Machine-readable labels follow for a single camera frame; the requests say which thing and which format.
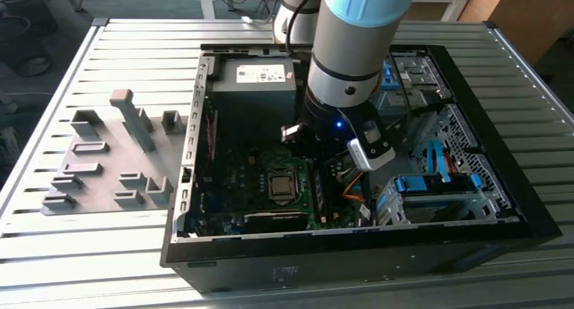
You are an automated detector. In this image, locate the black PC case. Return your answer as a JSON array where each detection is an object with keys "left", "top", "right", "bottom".
[{"left": 159, "top": 42, "right": 565, "bottom": 294}]

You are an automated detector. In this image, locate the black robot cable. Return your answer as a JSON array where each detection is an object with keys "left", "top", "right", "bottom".
[{"left": 285, "top": 0, "right": 315, "bottom": 67}]

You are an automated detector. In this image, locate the small silver wrist camera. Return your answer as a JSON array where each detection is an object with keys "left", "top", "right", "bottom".
[{"left": 281, "top": 124, "right": 302, "bottom": 144}]

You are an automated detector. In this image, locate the black graphics card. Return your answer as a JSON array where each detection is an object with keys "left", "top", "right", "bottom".
[{"left": 243, "top": 211, "right": 311, "bottom": 235}]

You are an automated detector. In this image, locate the red flat wire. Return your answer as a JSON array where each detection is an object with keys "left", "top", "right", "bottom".
[{"left": 448, "top": 150, "right": 462, "bottom": 175}]

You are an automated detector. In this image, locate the green motherboard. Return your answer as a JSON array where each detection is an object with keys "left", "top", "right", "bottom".
[{"left": 193, "top": 142, "right": 359, "bottom": 236}]

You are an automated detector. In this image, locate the wooden cabinet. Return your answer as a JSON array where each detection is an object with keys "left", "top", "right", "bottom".
[{"left": 458, "top": 0, "right": 574, "bottom": 68}]

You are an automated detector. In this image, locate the hard disk in blue carrier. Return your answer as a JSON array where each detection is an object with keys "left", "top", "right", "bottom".
[{"left": 393, "top": 173, "right": 485, "bottom": 194}]

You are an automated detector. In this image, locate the CPU socket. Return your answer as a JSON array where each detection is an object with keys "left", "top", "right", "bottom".
[{"left": 266, "top": 167, "right": 302, "bottom": 206}]

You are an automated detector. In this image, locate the orange wire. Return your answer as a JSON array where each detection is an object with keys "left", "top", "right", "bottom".
[{"left": 341, "top": 170, "right": 374, "bottom": 201}]

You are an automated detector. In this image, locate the blue wire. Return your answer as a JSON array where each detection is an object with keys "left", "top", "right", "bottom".
[{"left": 425, "top": 139, "right": 453, "bottom": 184}]

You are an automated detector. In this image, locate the black wheeled chair base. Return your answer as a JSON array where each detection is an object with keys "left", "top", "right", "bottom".
[{"left": 0, "top": 15, "right": 59, "bottom": 77}]

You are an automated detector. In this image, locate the metal disk bay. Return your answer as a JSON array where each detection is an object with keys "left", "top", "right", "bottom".
[{"left": 375, "top": 173, "right": 520, "bottom": 225}]

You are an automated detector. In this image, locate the grey metal drive cage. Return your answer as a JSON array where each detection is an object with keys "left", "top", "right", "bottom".
[{"left": 371, "top": 52, "right": 453, "bottom": 129}]

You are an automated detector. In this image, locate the silver CPU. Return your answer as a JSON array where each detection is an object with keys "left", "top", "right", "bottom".
[{"left": 271, "top": 176, "right": 295, "bottom": 195}]

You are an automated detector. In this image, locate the grey power supply unit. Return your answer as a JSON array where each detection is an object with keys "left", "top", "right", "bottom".
[{"left": 209, "top": 56, "right": 310, "bottom": 148}]

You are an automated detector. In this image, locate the grey parts rack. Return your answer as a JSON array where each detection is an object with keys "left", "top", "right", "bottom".
[{"left": 40, "top": 89, "right": 187, "bottom": 218}]

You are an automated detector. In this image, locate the white desk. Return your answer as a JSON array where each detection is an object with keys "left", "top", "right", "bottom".
[{"left": 197, "top": 0, "right": 480, "bottom": 23}]

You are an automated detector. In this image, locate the thin red wire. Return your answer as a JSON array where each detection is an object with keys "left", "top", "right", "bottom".
[{"left": 205, "top": 115, "right": 217, "bottom": 161}]

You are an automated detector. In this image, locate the blue plastic drive bracket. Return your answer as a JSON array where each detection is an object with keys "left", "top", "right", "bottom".
[{"left": 379, "top": 62, "right": 401, "bottom": 92}]

